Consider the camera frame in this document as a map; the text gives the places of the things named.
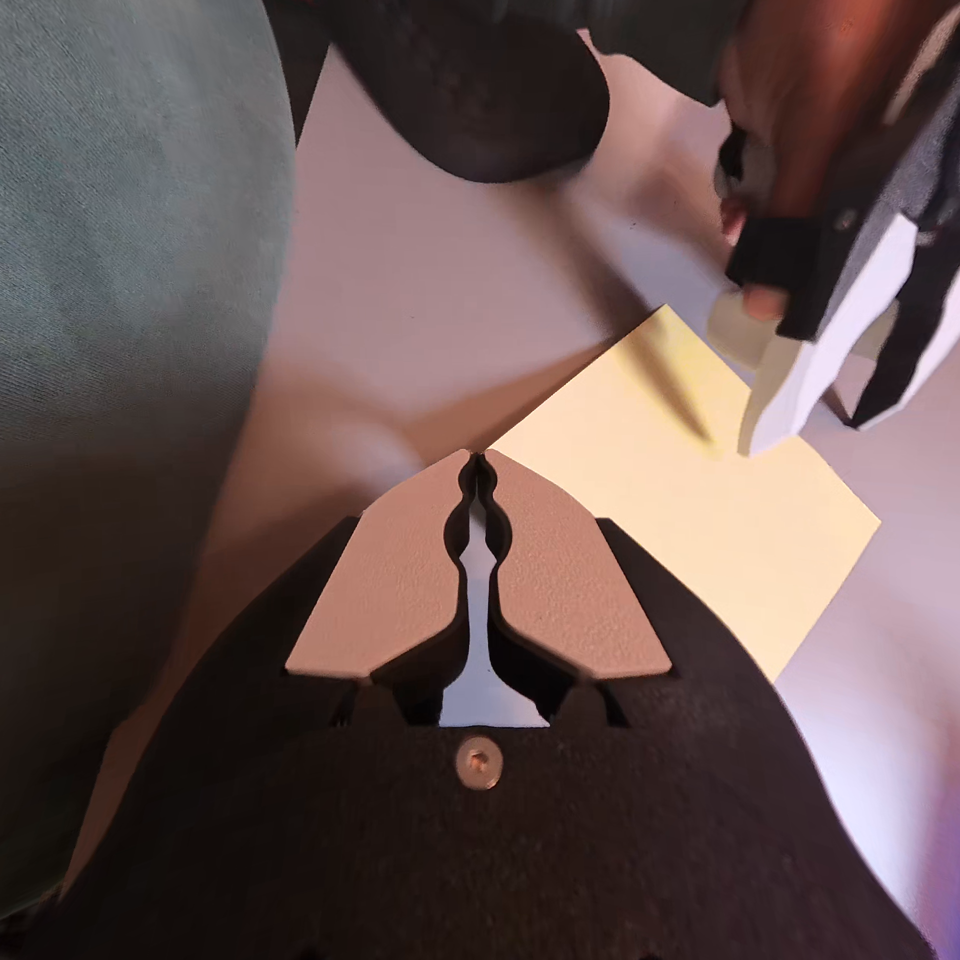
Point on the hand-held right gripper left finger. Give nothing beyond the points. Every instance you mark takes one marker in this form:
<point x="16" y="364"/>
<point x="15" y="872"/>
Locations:
<point x="375" y="593"/>

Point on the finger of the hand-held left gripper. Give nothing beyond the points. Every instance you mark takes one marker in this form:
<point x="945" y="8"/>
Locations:
<point x="810" y="383"/>
<point x="930" y="330"/>

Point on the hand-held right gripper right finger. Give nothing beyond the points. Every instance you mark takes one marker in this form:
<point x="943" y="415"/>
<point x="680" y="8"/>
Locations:
<point x="578" y="593"/>

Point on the yellow backed black patterned paper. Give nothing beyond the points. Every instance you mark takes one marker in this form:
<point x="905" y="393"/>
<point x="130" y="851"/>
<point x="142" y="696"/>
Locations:
<point x="705" y="495"/>

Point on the person's left hand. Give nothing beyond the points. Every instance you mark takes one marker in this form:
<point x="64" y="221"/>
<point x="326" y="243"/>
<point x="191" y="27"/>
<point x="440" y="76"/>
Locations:
<point x="810" y="105"/>

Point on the black textured pad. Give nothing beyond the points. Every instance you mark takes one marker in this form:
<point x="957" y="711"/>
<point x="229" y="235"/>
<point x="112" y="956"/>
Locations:
<point x="480" y="83"/>

